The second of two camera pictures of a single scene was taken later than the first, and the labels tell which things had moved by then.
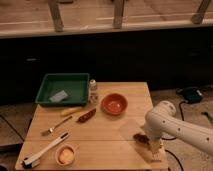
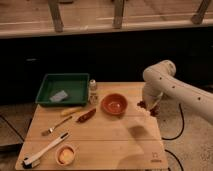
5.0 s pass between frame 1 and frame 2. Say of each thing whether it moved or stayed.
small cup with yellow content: stayed
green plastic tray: stayed
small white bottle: stayed
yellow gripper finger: moved
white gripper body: moved
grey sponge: stayed
